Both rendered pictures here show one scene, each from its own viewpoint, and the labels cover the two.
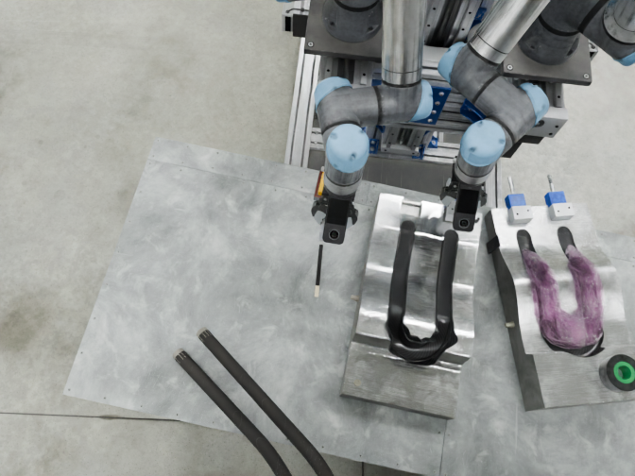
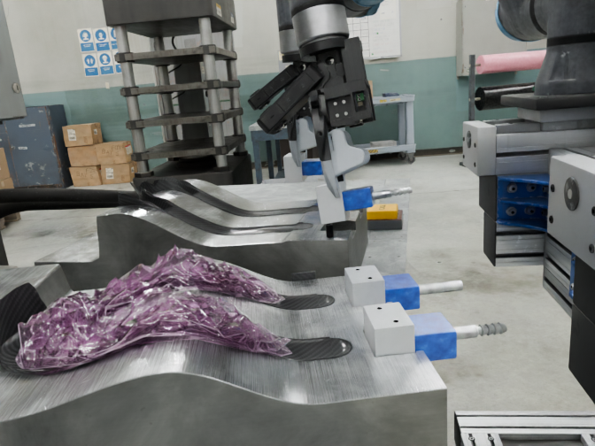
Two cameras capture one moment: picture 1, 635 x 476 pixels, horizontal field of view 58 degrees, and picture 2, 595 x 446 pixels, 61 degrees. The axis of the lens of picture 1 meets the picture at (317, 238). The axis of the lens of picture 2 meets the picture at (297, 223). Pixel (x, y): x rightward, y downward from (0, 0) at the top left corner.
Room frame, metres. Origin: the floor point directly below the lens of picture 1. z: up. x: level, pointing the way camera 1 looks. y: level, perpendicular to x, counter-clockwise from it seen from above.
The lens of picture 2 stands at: (0.67, -1.05, 1.09)
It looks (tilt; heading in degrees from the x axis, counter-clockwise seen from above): 15 degrees down; 100
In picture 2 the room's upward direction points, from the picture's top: 5 degrees counter-clockwise
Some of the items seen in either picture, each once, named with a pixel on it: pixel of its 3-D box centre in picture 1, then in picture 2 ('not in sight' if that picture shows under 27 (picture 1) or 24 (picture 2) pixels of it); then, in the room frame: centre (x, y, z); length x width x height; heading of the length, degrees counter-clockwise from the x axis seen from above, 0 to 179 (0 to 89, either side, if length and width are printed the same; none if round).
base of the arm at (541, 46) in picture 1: (555, 26); not in sight; (1.05, -0.50, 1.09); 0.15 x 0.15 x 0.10
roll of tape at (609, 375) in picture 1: (620, 373); not in sight; (0.26, -0.71, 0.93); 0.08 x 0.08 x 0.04
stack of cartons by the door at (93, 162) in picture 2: not in sight; (101, 153); (-3.13, 5.50, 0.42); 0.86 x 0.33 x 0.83; 5
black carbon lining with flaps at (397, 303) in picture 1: (424, 288); (214, 203); (0.40, -0.26, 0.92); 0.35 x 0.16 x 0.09; 176
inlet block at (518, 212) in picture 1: (514, 199); (405, 291); (0.69, -0.49, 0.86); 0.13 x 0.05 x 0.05; 13
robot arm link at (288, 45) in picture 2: (340, 175); (299, 43); (0.53, -0.03, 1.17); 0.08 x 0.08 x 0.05
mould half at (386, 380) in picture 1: (415, 299); (212, 230); (0.38, -0.25, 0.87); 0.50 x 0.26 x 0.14; 176
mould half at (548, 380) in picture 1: (562, 298); (157, 343); (0.44, -0.61, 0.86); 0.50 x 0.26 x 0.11; 13
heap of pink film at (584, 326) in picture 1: (567, 293); (155, 301); (0.44, -0.61, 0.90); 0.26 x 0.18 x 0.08; 13
